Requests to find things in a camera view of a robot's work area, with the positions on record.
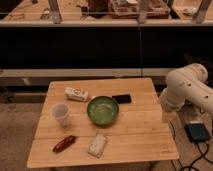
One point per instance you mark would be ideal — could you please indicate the green bowl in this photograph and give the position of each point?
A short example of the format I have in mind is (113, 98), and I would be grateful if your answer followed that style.
(102, 110)

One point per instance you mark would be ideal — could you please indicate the long background workbench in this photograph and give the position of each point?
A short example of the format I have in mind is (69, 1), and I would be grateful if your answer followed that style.
(105, 13)

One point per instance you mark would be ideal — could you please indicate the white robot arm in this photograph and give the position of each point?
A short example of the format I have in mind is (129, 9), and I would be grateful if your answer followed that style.
(187, 83)

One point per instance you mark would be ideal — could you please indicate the wooden folding table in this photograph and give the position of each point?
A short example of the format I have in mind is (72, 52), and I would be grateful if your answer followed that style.
(138, 135)

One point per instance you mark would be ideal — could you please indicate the red brown oblong object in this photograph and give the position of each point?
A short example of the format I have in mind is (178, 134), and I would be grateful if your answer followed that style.
(63, 144)

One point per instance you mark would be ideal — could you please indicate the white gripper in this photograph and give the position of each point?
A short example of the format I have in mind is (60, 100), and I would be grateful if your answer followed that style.
(168, 116)

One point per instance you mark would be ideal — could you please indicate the black rectangular block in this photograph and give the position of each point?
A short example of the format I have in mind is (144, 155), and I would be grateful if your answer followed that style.
(121, 99)

